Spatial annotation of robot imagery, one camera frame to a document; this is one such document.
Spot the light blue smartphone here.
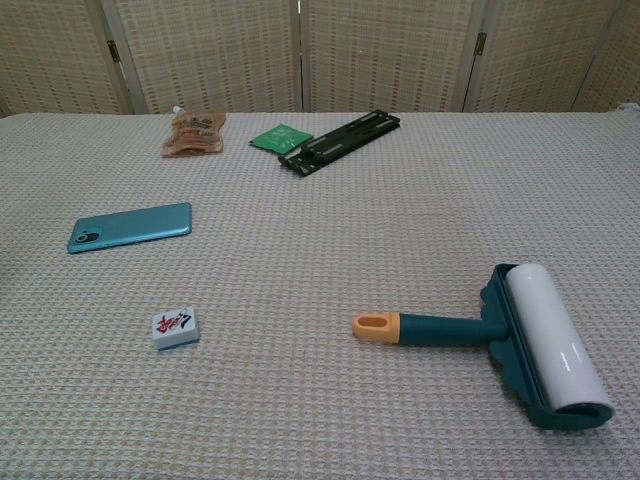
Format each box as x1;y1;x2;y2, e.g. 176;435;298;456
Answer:
67;201;194;255

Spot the beige waffle tablecloth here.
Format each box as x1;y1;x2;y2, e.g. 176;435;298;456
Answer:
0;102;640;480

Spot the green sachet packet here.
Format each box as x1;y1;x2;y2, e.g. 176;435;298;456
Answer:
248;123;315;153

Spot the brown spouted snack pouch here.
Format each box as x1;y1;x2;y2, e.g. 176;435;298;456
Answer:
160;105;227;160

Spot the white mahjong tile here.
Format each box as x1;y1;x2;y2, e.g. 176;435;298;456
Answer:
151;306;202;352

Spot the woven folding screen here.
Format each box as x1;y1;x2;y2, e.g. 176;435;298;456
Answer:
0;0;640;119

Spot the teal lint roller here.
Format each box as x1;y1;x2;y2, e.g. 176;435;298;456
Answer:
351;262;617;430

